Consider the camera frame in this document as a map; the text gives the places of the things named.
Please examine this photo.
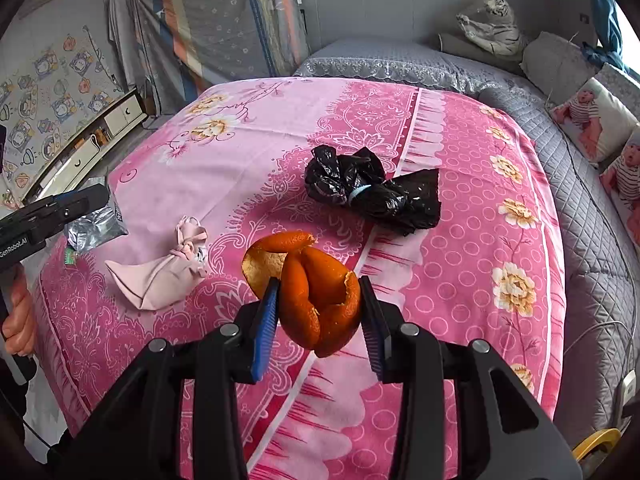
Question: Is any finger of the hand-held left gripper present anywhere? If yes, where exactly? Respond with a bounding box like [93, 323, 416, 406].
[47, 183, 111, 234]

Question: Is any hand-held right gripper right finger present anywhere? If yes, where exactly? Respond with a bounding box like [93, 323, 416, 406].
[359, 275, 583, 480]

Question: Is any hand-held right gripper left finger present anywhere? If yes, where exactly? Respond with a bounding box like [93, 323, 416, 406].
[47, 276, 282, 480]

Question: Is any silver foil packet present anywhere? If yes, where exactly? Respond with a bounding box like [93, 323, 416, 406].
[64, 175, 130, 254]

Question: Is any orange peel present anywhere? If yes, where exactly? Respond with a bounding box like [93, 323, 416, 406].
[241, 230, 362, 359]

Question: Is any person's left hand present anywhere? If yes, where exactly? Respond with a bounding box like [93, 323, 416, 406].
[1, 264, 38, 359]

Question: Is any white drawer cabinet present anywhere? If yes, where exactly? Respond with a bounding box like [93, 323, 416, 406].
[22, 87, 151, 206]

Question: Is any pink floral bed sheet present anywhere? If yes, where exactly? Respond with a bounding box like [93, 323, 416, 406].
[35, 77, 566, 480]

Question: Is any pink cloth pouch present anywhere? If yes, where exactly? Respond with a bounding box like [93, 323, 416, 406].
[105, 216, 210, 312]

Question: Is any black plastic bag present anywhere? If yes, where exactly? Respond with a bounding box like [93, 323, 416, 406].
[304, 144, 442, 236]

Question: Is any white hanging garment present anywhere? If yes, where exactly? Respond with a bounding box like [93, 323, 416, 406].
[107, 0, 147, 93]

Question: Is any grey quilted bedspread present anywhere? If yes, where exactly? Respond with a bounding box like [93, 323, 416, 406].
[292, 37, 640, 448]

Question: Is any grey patterned hanging quilt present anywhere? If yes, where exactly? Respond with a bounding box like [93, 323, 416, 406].
[132, 0, 310, 128]

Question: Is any yellow plastic object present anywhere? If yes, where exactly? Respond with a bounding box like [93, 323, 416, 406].
[572, 427, 624, 464]

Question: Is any grey pillow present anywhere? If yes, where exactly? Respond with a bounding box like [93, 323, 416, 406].
[520, 31, 608, 106]
[439, 32, 523, 64]

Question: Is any baby print pillow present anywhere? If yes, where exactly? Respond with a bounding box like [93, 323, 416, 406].
[599, 127, 640, 247]
[549, 77, 640, 163]

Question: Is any tiger plush toy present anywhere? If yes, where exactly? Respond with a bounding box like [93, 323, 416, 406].
[456, 0, 529, 57]

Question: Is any blue curtain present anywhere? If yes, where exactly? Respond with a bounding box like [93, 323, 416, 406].
[582, 0, 632, 77]

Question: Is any cartoon printed wall covering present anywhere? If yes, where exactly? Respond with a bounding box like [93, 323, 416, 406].
[0, 25, 126, 211]

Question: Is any black cable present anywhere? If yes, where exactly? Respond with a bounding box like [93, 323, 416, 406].
[0, 390, 54, 449]

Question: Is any white cable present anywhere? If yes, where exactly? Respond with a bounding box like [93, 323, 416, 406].
[567, 319, 640, 362]

